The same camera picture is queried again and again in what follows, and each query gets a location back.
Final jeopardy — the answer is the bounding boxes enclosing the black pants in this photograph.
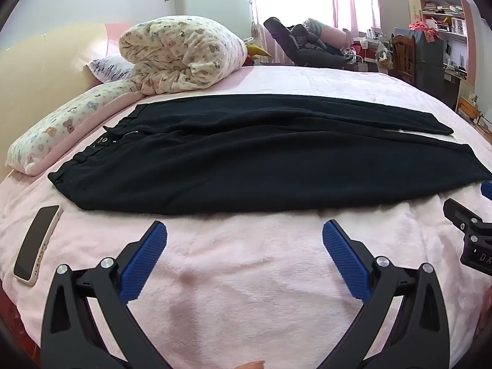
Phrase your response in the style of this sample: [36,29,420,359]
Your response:
[48,94,487,216]

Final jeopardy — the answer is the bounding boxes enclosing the red cloth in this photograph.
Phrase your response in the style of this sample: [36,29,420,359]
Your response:
[408,20,439,41]

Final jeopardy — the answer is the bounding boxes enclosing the purple floral pillow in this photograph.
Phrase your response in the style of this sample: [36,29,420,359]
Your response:
[88,54,133,84]

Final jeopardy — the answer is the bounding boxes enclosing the rolled bear print comforter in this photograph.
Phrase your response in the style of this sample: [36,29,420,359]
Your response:
[118,15,248,96]

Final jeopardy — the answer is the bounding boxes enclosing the smartphone with cream case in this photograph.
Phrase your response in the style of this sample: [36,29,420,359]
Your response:
[13,205,64,287]

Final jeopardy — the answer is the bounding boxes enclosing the wooden chair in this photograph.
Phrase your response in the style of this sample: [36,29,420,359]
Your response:
[391,33,418,85]

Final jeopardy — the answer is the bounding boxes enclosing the clear plastic bag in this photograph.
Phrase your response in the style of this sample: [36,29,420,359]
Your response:
[375,40,393,64]

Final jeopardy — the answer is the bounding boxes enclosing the pink cushion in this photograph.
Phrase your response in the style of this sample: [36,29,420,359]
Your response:
[321,26,352,52]

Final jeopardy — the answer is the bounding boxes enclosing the pile of grey clothes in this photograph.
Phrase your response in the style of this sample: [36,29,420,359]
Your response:
[288,18,331,50]

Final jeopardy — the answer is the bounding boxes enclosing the pink curtain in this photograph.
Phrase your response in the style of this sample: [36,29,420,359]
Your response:
[325,0,382,37]

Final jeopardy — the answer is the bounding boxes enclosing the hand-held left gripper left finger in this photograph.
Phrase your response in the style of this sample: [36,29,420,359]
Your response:
[40,220,172,369]

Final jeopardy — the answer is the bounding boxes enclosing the cream bed headboard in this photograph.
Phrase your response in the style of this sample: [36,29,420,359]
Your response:
[0,22,124,185]

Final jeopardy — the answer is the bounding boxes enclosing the pink bookshelf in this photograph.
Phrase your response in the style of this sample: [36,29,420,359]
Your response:
[407,0,477,97]

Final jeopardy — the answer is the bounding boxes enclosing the cluttered side table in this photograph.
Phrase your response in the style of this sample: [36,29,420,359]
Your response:
[348,27,393,72]

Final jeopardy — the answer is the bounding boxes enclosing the bear print pillow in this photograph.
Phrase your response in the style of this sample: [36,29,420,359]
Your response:
[7,79,139,177]

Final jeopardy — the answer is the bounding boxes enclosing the black recliner chair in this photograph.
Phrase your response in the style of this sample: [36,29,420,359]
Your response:
[264,16,348,69]

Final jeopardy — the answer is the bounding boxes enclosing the pink fleece blanket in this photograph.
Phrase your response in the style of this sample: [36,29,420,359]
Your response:
[0,63,492,369]

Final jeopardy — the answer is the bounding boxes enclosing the black cabinet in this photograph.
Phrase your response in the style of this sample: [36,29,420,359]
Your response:
[413,29,462,108]

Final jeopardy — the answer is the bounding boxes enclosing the yellow plush toy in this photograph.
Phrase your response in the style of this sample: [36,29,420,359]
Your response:
[246,38,272,66]

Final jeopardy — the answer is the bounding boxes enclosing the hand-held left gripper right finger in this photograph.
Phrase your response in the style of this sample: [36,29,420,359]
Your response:
[322,219,450,369]

